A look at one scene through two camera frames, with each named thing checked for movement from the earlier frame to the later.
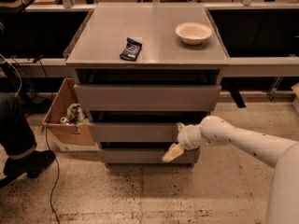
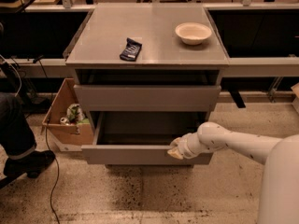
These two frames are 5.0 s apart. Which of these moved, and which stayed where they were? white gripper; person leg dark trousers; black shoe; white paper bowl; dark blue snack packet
Moved: white gripper
Stayed: person leg dark trousers; dark blue snack packet; black shoe; white paper bowl
